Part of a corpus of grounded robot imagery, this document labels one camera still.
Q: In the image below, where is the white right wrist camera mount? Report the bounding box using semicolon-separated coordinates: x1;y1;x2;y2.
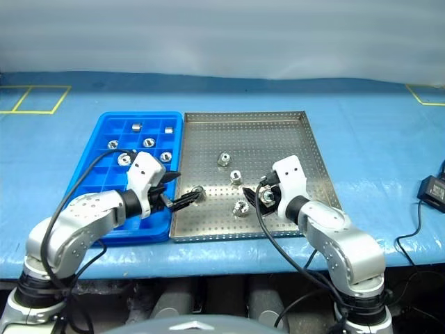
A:
271;156;312;222

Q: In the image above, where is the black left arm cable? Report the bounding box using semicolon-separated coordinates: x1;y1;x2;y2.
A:
40;148;138;334

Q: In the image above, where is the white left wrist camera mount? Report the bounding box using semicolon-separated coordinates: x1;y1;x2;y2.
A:
126;151;167;219

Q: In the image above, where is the blue compartment tray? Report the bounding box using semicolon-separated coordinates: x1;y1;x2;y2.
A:
65;111;184;247

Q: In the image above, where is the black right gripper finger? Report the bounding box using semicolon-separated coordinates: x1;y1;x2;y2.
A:
242;186;264;214

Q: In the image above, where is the grey rounded cylinder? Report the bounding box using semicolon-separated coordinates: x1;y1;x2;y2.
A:
248;278;290;331
152;278;191;320

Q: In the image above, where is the dark grey domed cover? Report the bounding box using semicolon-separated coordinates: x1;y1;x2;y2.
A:
111;315;290;334

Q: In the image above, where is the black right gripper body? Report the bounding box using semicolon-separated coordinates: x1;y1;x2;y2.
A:
259;186;284;218

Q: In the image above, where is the black power adapter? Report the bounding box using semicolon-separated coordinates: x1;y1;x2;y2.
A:
416;175;445;214

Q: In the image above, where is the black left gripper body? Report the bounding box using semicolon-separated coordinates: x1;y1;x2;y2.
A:
149;183;175;214

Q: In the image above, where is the black power adapter cable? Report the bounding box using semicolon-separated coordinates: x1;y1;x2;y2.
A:
396;200;445;266

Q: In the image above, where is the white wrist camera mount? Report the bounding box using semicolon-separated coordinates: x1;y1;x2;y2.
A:
271;156;312;222
126;151;167;219

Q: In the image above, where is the perforated metal tray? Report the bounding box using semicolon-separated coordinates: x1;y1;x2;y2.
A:
169;111;343;244

